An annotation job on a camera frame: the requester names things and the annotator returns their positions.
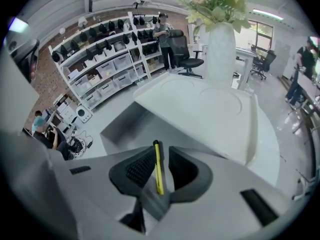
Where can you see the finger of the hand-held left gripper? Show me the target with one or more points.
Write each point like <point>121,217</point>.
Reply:
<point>15,96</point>
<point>27,56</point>

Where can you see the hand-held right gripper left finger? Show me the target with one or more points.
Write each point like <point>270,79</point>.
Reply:
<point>100,184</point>

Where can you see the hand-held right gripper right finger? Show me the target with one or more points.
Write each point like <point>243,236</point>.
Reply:
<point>225,196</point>

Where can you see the yellow pencil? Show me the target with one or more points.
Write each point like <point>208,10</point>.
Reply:
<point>158,171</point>

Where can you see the white box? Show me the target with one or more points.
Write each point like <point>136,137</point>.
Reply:
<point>200,114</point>

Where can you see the ceiling light panel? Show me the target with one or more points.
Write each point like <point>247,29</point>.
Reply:
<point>18,25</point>
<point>267,14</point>

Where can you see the white drawer cabinet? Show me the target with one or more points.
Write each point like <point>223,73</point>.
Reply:
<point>66,111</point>

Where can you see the white round-faced device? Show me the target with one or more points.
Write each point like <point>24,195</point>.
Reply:
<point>84,114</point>

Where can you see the row of black headsets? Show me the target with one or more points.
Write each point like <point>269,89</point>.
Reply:
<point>100,29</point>

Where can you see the row of clear storage bins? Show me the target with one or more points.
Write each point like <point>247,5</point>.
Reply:
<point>107,69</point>

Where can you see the white shelving unit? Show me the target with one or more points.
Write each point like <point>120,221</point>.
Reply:
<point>140,59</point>

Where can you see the long white desk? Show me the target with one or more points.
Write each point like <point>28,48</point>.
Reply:
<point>307,94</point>

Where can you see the white vase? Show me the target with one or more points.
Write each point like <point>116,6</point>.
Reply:
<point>220,59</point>

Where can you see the small white desk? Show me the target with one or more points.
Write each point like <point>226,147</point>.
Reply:
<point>246,59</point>

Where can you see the black office chair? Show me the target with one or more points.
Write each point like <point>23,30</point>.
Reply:
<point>265,61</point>
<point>180,59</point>

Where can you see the window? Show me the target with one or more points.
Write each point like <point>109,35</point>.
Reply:
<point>262,34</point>

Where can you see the artificial flower bouquet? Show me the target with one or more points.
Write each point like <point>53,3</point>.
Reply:
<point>220,6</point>

